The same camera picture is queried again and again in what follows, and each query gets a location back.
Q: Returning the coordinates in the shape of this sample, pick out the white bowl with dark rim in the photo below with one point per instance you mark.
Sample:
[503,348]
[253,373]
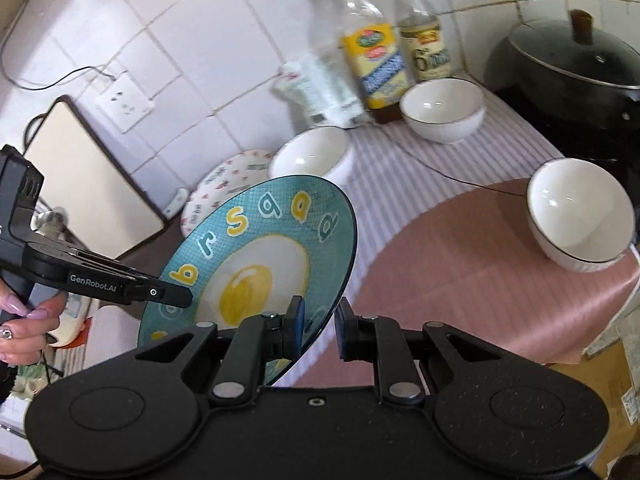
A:
[440,105]
[310,152]
[575,205]

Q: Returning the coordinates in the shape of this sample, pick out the yellow label cooking wine bottle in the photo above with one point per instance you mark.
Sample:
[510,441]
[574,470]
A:
[372,60]

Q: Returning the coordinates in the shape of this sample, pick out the black stove top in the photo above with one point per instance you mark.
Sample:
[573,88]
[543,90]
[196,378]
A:
[575,137]

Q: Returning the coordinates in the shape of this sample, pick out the white wall socket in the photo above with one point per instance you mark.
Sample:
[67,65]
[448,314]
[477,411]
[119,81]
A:
[125,102]

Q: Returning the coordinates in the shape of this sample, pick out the white plastic bag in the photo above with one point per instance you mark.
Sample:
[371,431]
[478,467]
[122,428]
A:
[315,85]

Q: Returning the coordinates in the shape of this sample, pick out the purple striped cloth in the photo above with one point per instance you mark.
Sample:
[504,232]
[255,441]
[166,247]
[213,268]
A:
[400,180]

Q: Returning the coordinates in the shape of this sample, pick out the white cutting board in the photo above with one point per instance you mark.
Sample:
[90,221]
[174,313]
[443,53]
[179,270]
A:
[90,180]

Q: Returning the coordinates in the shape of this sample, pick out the glass wok lid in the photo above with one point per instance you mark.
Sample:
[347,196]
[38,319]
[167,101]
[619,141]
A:
[565,55]

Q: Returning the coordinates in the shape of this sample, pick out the white ribbed cloth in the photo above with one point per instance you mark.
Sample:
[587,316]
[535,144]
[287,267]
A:
[117,332]

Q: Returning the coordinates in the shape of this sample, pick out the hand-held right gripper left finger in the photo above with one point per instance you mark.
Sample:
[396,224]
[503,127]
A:
[299,322]

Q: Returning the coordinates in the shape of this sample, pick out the white carrot print plate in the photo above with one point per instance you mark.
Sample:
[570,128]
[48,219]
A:
[220,180]

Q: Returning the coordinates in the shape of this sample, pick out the pink table mat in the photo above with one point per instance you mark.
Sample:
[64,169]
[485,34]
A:
[450,270]

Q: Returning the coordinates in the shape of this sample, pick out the person's left hand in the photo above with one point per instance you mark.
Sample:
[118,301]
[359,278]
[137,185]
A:
[25,330]

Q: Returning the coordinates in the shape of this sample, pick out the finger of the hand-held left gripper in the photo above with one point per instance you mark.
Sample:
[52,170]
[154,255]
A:
[125,269]
[170,297]

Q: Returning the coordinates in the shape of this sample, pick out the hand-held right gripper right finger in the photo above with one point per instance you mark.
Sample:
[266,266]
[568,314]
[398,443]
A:
[343,332]

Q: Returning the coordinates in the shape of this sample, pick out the cardboard box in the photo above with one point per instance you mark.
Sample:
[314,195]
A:
[600,375]

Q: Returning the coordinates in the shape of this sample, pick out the dark brown mat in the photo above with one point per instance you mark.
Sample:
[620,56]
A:
[150,255]

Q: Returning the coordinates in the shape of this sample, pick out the small white plastic piece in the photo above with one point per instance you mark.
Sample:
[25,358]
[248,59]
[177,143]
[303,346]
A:
[176,202]

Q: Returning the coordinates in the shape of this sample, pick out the blue fried egg print plate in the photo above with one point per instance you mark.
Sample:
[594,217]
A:
[260,260]

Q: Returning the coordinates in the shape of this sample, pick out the black wok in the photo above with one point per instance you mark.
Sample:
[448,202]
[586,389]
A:
[560,95]

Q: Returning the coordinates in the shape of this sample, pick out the clear vinegar bottle yellow cap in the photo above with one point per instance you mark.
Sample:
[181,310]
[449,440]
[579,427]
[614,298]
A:
[425,50]

